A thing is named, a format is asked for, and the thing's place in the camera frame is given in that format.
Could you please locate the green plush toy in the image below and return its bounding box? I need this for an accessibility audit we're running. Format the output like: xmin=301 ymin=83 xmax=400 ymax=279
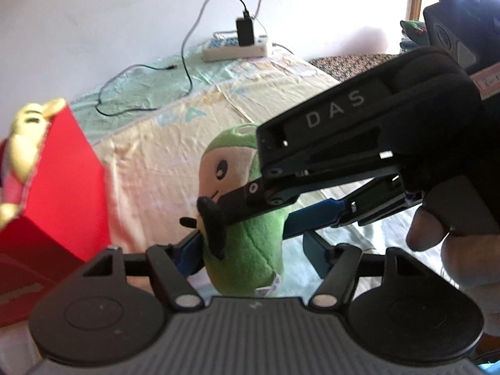
xmin=181 ymin=124 xmax=289 ymax=297

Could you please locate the yellow tiger plush toy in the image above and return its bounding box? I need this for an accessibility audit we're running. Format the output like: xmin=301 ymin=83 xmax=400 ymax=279
xmin=1 ymin=98 xmax=67 ymax=228

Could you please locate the person's right hand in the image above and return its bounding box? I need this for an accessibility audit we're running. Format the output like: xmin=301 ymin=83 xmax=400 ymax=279
xmin=406 ymin=207 xmax=499 ymax=337

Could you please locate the patterned brown stool cover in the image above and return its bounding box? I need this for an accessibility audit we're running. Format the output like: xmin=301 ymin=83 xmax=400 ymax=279
xmin=307 ymin=53 xmax=398 ymax=82

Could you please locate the red storage box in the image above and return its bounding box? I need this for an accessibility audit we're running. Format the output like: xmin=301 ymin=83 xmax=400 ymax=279
xmin=1 ymin=104 xmax=110 ymax=327

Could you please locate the white power strip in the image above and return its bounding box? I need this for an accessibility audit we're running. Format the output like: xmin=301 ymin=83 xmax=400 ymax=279
xmin=201 ymin=36 xmax=269 ymax=62

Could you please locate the black power adapter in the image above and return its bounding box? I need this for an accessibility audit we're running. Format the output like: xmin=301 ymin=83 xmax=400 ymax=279
xmin=236 ymin=9 xmax=255 ymax=47

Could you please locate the black charging cable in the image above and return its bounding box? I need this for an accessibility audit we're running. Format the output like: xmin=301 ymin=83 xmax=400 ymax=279
xmin=95 ymin=0 xmax=251 ymax=117

